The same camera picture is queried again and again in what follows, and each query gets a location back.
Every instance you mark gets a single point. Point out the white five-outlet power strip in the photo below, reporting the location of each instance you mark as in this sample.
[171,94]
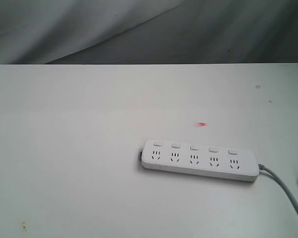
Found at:
[200,160]

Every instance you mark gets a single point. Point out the grey wrinkled backdrop cloth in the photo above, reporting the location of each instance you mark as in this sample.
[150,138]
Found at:
[148,31]

